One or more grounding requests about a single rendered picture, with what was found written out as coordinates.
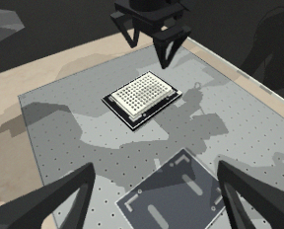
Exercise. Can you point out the white well plate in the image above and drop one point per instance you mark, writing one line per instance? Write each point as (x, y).
(139, 96)

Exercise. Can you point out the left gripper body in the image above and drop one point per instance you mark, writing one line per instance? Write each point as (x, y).
(148, 17)

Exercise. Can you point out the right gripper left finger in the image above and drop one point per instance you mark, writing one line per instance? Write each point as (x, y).
(29, 211)

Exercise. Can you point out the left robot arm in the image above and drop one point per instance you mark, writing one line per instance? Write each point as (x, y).
(186, 4)

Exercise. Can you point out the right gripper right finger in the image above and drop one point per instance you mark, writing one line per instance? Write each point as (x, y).
(267, 200)

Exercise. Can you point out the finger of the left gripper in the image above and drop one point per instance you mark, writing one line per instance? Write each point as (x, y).
(119, 18)
(161, 48)

